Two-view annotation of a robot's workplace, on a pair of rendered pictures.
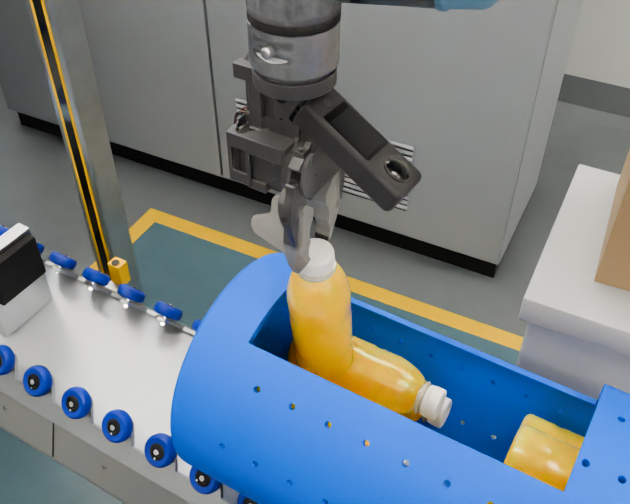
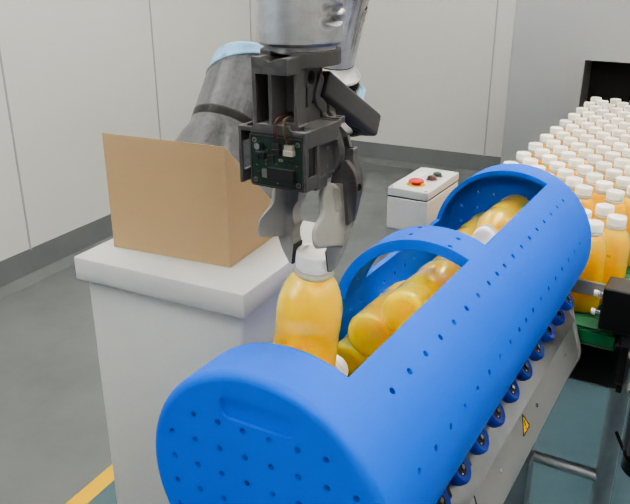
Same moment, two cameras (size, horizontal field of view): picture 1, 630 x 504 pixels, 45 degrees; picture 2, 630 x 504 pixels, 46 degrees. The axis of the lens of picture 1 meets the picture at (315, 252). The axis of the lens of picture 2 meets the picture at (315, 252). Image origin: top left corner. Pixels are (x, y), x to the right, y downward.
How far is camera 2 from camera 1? 0.91 m
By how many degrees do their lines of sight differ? 75
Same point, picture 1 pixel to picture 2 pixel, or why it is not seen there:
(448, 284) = not seen: outside the picture
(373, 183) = (370, 113)
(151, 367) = not seen: outside the picture
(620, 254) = (235, 231)
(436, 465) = (455, 305)
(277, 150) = (337, 122)
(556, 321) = (260, 295)
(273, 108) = (304, 97)
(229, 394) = (391, 419)
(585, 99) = not seen: outside the picture
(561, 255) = (195, 276)
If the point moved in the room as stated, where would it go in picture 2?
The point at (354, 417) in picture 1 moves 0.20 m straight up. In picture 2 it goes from (422, 332) to (433, 156)
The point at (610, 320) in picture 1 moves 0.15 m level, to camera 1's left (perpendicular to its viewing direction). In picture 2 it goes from (273, 267) to (268, 311)
